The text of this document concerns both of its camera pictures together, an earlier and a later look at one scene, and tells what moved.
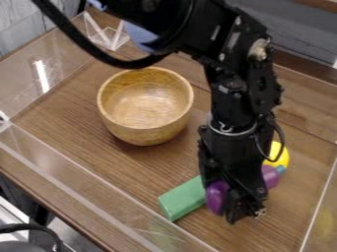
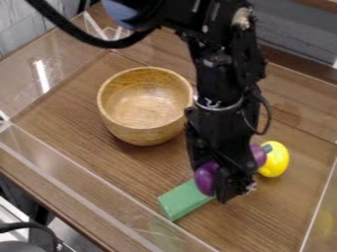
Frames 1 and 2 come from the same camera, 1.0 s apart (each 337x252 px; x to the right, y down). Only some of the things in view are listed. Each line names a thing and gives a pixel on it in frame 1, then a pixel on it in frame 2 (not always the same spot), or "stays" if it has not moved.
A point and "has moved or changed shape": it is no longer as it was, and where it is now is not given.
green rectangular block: x=183 y=199 stays
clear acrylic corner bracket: x=107 y=36 stays
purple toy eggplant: x=216 y=189 has moved or changed shape
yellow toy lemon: x=274 y=152 stays
